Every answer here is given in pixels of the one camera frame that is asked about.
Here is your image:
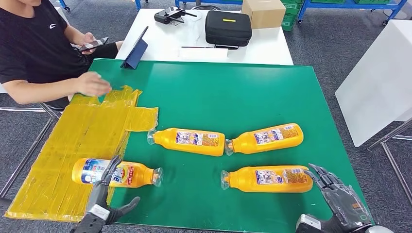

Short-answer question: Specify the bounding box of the steel table leg frame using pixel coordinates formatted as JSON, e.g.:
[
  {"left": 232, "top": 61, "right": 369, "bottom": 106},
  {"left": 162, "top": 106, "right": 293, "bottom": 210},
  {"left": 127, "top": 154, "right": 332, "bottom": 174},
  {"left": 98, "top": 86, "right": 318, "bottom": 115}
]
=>
[
  {"left": 367, "top": 117, "right": 412, "bottom": 206},
  {"left": 0, "top": 102, "right": 62, "bottom": 199}
]

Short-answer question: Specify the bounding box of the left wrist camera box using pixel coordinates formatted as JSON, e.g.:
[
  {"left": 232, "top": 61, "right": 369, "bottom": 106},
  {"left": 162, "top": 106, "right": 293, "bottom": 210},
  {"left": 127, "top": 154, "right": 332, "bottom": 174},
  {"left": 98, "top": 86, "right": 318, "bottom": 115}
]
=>
[{"left": 86, "top": 204, "right": 111, "bottom": 222}]

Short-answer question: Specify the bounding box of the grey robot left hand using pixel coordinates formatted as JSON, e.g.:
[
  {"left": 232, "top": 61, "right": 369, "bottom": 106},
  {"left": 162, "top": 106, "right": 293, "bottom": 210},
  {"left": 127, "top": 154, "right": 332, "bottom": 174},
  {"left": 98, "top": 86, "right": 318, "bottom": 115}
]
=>
[{"left": 85, "top": 156, "right": 141, "bottom": 226}]

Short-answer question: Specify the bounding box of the orange detergent bottle clear cap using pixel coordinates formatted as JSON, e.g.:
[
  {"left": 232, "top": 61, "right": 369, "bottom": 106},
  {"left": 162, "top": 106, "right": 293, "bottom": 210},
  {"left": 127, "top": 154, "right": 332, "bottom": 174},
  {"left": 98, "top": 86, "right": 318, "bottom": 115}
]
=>
[
  {"left": 224, "top": 123, "right": 304, "bottom": 157},
  {"left": 71, "top": 157, "right": 164, "bottom": 189},
  {"left": 147, "top": 127, "right": 226, "bottom": 157},
  {"left": 220, "top": 165, "right": 313, "bottom": 194}
]

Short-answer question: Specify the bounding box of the plain cardboard box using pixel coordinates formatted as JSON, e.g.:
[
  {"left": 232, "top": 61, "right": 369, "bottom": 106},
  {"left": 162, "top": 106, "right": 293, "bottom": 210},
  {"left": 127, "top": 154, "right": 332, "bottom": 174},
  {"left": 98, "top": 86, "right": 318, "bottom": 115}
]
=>
[{"left": 241, "top": 0, "right": 287, "bottom": 30}]

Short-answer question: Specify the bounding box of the person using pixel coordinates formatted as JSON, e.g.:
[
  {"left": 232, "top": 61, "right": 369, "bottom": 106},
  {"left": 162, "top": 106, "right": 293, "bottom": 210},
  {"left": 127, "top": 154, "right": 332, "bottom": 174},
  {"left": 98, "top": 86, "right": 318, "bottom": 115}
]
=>
[{"left": 0, "top": 0, "right": 124, "bottom": 110}]

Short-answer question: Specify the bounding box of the blue steel rack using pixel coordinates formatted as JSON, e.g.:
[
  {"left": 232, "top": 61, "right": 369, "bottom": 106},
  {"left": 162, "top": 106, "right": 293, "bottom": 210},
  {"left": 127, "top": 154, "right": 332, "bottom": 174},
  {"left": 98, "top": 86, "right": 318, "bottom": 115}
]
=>
[
  {"left": 174, "top": 0, "right": 243, "bottom": 8},
  {"left": 297, "top": 0, "right": 410, "bottom": 26}
]

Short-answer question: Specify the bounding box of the black remote controller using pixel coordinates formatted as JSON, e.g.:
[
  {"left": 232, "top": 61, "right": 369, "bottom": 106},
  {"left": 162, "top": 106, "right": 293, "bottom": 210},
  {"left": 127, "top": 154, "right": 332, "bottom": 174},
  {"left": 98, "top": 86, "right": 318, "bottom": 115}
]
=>
[{"left": 154, "top": 6, "right": 198, "bottom": 25}]

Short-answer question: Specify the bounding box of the yellow taped sheet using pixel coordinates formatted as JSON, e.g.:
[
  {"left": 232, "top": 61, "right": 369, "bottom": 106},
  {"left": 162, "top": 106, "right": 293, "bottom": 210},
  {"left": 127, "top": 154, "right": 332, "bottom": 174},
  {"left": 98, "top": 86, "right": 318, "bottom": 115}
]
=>
[{"left": 4, "top": 85, "right": 159, "bottom": 223}]

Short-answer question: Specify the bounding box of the black smartphone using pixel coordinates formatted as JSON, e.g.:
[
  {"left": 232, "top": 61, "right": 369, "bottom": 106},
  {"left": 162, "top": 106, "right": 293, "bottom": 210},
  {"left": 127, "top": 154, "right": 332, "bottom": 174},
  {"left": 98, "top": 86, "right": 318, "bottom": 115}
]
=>
[{"left": 78, "top": 37, "right": 109, "bottom": 53}]

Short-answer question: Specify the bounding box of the black zip case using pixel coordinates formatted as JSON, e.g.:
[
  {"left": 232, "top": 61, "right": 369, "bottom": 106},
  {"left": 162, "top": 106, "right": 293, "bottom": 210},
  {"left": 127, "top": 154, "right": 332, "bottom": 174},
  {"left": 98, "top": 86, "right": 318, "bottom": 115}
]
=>
[{"left": 205, "top": 10, "right": 253, "bottom": 50}]

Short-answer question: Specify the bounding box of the person's left hand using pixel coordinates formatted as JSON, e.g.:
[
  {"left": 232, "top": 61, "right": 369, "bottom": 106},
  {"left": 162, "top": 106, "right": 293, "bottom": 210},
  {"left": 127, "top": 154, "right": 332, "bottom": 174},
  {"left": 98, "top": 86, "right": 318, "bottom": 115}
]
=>
[{"left": 76, "top": 32, "right": 97, "bottom": 55}]

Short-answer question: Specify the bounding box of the tablet in blue cover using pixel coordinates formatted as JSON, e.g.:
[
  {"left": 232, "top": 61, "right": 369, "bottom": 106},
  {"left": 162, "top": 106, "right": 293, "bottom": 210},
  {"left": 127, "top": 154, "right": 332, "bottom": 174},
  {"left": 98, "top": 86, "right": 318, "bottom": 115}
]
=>
[{"left": 120, "top": 26, "right": 149, "bottom": 70}]

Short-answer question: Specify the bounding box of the white table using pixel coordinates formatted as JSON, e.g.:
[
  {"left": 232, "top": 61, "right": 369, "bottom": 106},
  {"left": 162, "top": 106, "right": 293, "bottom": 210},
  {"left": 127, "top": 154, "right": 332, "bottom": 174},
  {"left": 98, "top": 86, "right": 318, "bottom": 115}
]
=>
[
  {"left": 115, "top": 8, "right": 294, "bottom": 66},
  {"left": 334, "top": 19, "right": 412, "bottom": 148}
]

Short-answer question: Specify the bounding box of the person's right hand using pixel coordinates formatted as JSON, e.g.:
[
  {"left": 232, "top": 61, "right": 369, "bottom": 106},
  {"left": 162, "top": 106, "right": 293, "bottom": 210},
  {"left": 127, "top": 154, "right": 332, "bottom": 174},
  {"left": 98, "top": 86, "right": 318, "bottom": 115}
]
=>
[{"left": 74, "top": 71, "right": 112, "bottom": 97}]

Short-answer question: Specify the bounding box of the green table mat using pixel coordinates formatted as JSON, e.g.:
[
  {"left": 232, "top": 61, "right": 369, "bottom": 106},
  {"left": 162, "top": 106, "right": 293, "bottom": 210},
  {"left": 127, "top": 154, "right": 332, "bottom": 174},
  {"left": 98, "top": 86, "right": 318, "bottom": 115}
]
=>
[{"left": 69, "top": 59, "right": 377, "bottom": 233}]

